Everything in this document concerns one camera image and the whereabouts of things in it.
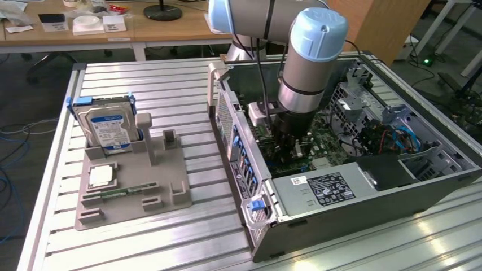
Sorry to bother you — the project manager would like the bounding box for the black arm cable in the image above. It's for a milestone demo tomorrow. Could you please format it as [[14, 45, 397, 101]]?
[[257, 0, 366, 111]]

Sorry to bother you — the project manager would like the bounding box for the blue disk caddy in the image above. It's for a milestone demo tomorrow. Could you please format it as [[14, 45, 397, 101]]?
[[66, 91, 145, 145]]

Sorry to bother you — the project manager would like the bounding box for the grey power supply unit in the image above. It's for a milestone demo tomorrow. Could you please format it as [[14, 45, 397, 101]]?
[[270, 162, 378, 220]]

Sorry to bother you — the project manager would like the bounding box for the open dark grey PC case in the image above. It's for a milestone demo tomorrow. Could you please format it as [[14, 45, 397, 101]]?
[[209, 50, 482, 263]]

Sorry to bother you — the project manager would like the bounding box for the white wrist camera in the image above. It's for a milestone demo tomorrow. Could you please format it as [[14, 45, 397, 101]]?
[[249, 102, 284, 128]]

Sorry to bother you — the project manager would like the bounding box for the wooden cabinet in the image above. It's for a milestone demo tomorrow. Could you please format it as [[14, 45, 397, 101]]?
[[328, 0, 433, 65]]

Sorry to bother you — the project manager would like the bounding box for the silver CPU chip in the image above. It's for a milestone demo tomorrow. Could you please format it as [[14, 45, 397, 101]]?
[[89, 166, 117, 189]]

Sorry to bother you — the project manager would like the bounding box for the grey parts rack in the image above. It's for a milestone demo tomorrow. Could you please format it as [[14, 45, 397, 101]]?
[[74, 112, 193, 232]]

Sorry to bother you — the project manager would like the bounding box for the black round lamp base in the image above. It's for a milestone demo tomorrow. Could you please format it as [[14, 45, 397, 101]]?
[[143, 0, 185, 22]]

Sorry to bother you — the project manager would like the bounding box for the green motherboard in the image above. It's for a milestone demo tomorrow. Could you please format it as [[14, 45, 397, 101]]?
[[241, 100, 358, 178]]

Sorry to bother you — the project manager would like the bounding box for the metal disk bay cage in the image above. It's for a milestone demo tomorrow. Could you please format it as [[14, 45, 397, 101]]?
[[328, 60, 474, 184]]

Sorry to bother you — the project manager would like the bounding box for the white desk frame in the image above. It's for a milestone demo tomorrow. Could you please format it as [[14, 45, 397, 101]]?
[[410, 0, 482, 77]]

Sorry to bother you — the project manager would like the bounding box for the white box round recess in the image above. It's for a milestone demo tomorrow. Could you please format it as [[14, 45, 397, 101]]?
[[73, 15, 106, 36]]

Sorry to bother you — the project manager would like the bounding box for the white box black label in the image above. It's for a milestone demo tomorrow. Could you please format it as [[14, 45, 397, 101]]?
[[38, 13, 70, 32]]

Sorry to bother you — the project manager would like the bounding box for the hard disk blue label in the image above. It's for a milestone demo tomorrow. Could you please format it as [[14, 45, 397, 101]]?
[[73, 97, 139, 155]]

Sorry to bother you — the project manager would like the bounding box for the black sleeved wire bundle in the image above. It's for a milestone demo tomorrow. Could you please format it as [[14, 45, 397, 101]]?
[[357, 126, 396, 155]]

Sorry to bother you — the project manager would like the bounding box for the blue wire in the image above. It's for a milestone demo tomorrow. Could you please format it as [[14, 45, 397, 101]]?
[[392, 126, 422, 155]]

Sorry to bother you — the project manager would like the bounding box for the wooden desk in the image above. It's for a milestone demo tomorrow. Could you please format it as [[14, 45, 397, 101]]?
[[0, 0, 237, 54]]

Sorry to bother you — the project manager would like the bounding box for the green RAM stick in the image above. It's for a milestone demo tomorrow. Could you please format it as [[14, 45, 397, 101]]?
[[85, 186, 149, 200]]

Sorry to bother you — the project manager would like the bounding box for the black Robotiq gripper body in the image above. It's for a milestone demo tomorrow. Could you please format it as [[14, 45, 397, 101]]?
[[273, 111, 318, 148]]

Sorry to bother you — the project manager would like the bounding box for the clear plastic bag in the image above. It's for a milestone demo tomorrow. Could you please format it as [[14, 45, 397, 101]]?
[[0, 4, 34, 26]]

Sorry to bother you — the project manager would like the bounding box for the white paper stack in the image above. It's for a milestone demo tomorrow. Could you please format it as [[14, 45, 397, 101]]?
[[205, 12, 227, 34]]

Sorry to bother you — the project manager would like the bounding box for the white box small print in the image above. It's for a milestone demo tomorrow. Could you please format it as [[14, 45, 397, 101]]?
[[102, 15, 127, 33]]

